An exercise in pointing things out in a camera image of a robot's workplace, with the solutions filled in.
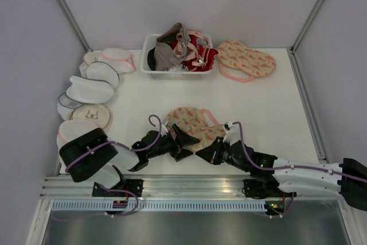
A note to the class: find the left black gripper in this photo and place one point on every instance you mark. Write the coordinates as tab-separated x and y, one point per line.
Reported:
183	140

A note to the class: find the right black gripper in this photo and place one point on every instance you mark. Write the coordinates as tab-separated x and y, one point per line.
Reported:
211	154

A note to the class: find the floral mesh laundry bag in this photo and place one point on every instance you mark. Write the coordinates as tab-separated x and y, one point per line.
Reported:
197	123

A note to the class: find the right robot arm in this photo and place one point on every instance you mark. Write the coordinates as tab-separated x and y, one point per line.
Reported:
272	176

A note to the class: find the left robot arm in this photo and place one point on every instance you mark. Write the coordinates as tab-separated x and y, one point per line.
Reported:
94	157

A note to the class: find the red bra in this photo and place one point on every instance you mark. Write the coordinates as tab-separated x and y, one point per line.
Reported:
200	55

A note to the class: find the beige bag with bra print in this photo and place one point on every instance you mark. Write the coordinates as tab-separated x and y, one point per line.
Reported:
96	113

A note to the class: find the black bra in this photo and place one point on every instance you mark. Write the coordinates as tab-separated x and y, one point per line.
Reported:
151	61

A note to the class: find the taupe bra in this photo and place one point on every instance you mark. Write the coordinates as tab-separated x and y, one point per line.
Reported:
165	56

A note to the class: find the pink bra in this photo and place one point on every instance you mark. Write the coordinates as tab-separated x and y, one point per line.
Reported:
198	33

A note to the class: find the pink trimmed white mesh bag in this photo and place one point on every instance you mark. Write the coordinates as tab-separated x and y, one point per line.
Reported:
121	60

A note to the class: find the large white mesh bag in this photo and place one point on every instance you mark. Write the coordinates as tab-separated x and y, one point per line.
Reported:
89	91

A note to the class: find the grey trimmed white mesh bag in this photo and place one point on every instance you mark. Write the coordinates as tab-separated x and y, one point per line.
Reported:
102	71

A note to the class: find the front pink trimmed mesh bag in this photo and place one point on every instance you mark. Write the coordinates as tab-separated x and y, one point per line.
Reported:
72	129

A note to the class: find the blue trimmed mesh bag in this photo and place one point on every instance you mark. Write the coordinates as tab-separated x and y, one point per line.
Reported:
66	106

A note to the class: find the cream round laundry bag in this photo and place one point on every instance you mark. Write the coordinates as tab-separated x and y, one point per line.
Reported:
89	58

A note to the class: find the white plastic basket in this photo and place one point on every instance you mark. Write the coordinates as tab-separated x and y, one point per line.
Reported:
148	45

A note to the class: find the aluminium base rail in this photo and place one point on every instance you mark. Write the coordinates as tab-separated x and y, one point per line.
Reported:
272	110

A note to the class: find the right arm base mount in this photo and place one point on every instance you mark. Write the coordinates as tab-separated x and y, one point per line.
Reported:
255	189

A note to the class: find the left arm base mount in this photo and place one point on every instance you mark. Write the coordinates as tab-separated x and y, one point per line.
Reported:
132	185

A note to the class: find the white slotted cable duct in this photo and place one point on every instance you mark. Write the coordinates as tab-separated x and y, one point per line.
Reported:
160	205

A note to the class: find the right aluminium frame post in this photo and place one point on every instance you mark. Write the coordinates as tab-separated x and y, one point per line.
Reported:
307	24

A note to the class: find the aluminium frame post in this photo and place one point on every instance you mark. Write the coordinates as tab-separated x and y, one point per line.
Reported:
307	24
74	25

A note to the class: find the left aluminium frame post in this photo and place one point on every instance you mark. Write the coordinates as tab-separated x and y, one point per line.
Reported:
74	25

